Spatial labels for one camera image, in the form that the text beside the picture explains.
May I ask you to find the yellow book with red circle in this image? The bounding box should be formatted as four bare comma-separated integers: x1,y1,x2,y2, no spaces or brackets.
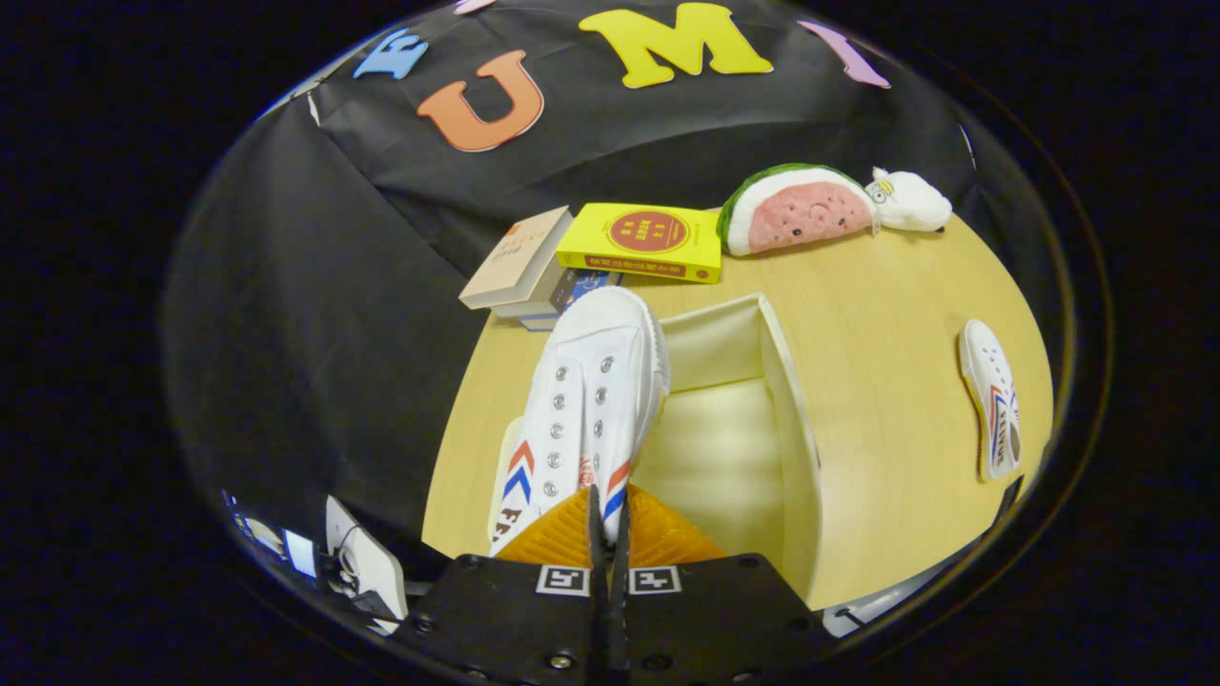
556,202,722,285

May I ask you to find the white canvas shoe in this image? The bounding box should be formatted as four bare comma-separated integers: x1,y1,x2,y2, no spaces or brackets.
488,286,671,558
958,319,1024,482

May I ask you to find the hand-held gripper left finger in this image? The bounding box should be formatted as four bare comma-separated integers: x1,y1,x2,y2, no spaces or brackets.
393,484,611,686

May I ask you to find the white plush toy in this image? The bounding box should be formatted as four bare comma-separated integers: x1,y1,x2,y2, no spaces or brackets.
865,168,953,233

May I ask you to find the blue book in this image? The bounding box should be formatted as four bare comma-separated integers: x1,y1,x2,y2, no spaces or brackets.
519,267,622,333

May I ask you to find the dark printed box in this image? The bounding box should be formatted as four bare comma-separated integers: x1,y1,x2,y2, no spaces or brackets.
224,491,320,580

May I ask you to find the white flat device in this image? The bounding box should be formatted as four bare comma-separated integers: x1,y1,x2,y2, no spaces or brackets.
324,494,411,636

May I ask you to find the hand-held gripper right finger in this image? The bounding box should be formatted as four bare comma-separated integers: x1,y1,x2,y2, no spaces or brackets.
610,484,840,686

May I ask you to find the beige fabric storage box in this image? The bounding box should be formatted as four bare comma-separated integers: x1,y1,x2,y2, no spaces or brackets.
629,293,823,611

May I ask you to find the beige paperback book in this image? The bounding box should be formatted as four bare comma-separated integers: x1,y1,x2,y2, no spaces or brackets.
458,205,574,311

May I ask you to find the watermelon slice plush toy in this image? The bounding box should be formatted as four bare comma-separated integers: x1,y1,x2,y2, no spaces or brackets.
717,163,878,258

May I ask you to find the grey book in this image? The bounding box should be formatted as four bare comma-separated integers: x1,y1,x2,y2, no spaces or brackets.
491,252,565,320

